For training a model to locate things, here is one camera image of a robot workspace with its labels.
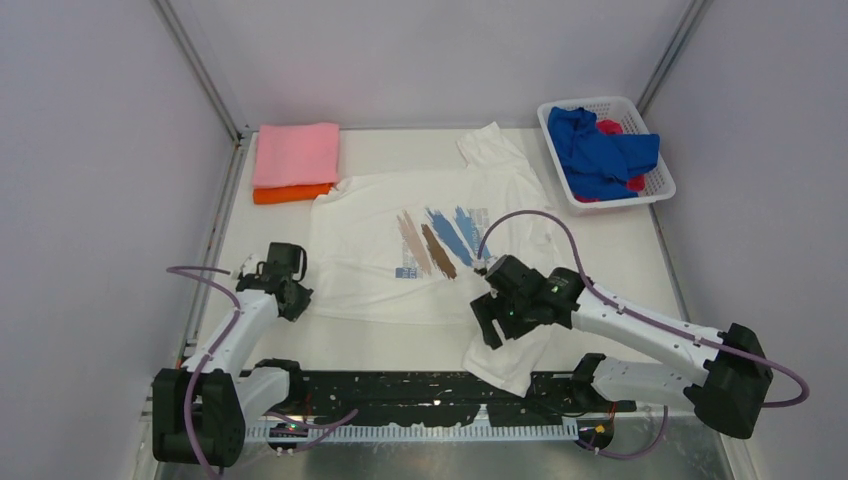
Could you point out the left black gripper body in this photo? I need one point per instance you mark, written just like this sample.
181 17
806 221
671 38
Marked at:
292 310

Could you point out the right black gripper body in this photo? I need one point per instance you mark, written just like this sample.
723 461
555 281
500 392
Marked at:
511 314

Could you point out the white printed t shirt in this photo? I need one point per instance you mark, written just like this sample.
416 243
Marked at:
400 247

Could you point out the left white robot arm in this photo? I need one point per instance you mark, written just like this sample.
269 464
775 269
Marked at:
202 409

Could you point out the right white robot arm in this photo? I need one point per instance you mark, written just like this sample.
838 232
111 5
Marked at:
717 375

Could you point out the folded orange t shirt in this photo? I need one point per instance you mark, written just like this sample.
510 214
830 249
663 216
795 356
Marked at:
279 195

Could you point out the folded pink t shirt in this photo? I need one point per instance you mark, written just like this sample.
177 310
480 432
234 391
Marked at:
297 155

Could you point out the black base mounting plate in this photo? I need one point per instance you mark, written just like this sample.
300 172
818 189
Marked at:
439 399

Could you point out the blue t shirt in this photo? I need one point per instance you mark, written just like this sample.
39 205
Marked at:
598 166

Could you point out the red t shirt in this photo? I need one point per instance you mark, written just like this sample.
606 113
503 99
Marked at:
613 127

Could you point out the white slotted cable duct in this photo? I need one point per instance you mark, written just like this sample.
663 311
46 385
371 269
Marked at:
475 432

